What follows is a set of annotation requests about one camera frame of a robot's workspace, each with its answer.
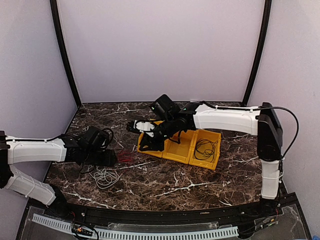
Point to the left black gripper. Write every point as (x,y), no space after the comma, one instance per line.
(108,161)

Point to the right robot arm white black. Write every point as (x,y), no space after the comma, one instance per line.
(261,121)

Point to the black front rail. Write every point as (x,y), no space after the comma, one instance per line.
(240,214)

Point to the white slotted cable duct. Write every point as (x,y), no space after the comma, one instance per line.
(135,232)

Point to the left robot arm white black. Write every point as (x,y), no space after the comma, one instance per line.
(89,148)

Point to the yellow bin left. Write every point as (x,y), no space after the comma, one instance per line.
(159,135)

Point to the left black frame post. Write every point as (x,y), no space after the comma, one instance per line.
(63,52)

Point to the yellow bin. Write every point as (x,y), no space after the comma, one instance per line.
(159,135)
(180,152)
(207,150)

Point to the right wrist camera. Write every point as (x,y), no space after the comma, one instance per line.
(148,127)

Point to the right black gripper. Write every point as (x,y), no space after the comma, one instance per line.
(155,145)

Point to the right black frame post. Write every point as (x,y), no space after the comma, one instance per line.
(258,52)

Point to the yellow bin right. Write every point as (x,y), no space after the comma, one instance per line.
(207,150)

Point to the yellow bin middle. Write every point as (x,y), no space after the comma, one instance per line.
(180,152)

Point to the black frame post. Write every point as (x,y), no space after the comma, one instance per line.
(63,52)
(258,52)

